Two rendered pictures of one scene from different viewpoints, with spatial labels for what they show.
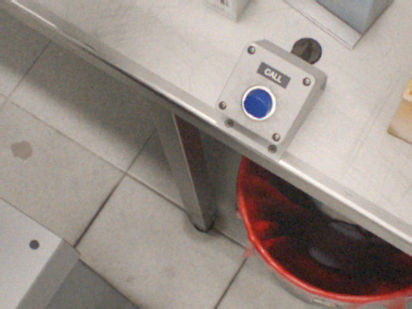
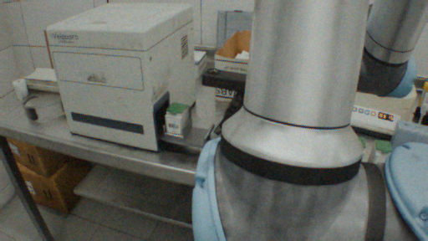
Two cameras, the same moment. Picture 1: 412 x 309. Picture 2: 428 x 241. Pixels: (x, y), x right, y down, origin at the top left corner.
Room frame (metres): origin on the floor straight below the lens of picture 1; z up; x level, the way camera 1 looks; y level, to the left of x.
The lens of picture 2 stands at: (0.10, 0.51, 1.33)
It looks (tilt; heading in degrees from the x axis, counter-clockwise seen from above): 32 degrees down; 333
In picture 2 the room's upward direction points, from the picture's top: straight up
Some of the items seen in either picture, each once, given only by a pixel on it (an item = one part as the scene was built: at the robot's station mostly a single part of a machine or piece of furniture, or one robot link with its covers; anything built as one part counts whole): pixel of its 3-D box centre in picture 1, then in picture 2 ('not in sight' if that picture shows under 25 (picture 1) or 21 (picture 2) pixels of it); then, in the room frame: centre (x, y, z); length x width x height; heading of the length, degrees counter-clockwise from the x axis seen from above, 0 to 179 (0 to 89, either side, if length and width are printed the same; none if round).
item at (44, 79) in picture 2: not in sight; (52, 79); (1.25, 0.62, 0.90); 0.25 x 0.11 x 0.05; 46
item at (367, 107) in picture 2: not in sight; (373, 94); (0.58, -0.27, 0.94); 0.30 x 0.24 x 0.12; 127
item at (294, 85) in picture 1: (281, 74); not in sight; (0.28, -0.08, 0.92); 0.13 x 0.07 x 0.08; 136
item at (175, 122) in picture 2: not in sight; (177, 120); (0.69, 0.32, 0.95); 0.05 x 0.04 x 0.06; 136
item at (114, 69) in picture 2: not in sight; (132, 69); (0.87, 0.37, 1.03); 0.31 x 0.27 x 0.30; 46
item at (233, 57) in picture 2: not in sight; (262, 65); (0.88, -0.05, 0.95); 0.29 x 0.25 x 0.15; 136
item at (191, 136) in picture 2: not in sight; (170, 128); (0.70, 0.33, 0.92); 0.21 x 0.07 x 0.05; 46
